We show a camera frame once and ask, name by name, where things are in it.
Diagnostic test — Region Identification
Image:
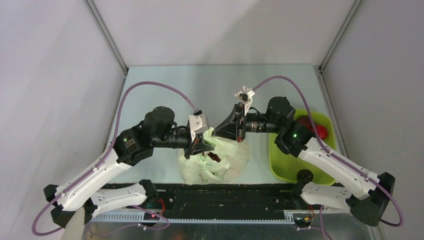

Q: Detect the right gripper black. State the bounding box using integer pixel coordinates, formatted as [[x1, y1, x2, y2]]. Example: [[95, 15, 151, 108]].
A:
[[211, 102, 282, 143]]

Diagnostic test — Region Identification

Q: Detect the fake grape bunch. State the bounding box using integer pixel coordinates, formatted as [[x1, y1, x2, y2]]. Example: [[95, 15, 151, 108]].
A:
[[207, 152, 221, 163]]

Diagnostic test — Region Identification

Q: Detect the pale green plastic bag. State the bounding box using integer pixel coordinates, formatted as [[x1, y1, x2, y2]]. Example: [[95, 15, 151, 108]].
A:
[[178, 127, 251, 185]]

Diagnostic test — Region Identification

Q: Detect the red fake fruit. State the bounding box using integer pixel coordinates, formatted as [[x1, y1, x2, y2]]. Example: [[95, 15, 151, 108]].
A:
[[315, 124, 329, 140]]

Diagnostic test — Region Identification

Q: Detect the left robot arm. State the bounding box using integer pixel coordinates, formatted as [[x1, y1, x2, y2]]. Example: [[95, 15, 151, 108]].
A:
[[43, 106, 214, 228]]

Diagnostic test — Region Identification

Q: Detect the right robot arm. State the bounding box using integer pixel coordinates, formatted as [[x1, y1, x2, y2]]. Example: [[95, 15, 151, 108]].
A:
[[212, 96, 396, 227]]

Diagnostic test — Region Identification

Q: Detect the dark brown fake fruit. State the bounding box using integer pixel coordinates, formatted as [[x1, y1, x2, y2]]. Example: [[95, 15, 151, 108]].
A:
[[296, 115, 314, 132]]

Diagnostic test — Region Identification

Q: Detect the green plastic tray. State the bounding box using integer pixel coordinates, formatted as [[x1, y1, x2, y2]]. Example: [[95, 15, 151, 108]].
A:
[[268, 111, 337, 186]]

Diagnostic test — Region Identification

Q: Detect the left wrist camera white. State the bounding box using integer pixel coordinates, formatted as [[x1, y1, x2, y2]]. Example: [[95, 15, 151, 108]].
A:
[[188, 110, 210, 138]]

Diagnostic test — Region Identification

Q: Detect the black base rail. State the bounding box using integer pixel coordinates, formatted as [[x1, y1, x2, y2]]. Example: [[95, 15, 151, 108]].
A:
[[130, 180, 324, 223]]

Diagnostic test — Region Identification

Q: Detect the right aluminium frame post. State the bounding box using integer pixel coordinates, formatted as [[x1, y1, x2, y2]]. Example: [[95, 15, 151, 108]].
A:
[[319, 0, 364, 72]]

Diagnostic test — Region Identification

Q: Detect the aluminium frame post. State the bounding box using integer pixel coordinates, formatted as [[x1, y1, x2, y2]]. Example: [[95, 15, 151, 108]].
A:
[[83, 0, 129, 75], [319, 0, 364, 72]]

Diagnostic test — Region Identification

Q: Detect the left aluminium frame post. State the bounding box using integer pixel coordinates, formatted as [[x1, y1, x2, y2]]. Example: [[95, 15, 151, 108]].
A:
[[83, 0, 129, 75]]

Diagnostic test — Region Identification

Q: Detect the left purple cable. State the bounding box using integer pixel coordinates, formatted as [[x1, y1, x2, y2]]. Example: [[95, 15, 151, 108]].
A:
[[31, 81, 201, 237]]

